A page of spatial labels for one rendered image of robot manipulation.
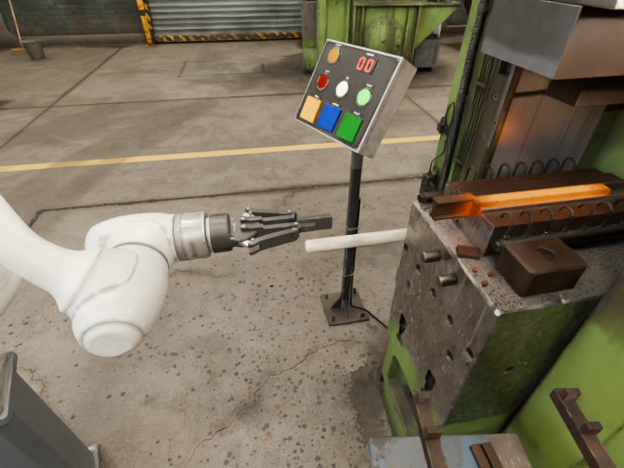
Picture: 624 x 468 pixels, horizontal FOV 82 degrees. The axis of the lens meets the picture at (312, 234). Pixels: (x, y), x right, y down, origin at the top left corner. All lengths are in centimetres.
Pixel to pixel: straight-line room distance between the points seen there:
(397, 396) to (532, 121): 99
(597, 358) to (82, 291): 88
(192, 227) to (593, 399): 83
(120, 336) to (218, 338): 127
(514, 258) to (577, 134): 52
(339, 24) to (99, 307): 528
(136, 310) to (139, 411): 118
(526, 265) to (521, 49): 37
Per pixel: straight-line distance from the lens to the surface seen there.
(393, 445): 82
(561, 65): 69
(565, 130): 116
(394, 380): 148
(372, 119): 108
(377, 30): 554
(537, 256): 78
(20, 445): 126
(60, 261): 59
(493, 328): 77
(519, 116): 104
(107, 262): 58
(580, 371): 94
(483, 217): 82
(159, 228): 68
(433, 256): 86
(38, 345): 213
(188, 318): 191
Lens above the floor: 142
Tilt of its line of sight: 38 degrees down
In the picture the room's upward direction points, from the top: straight up
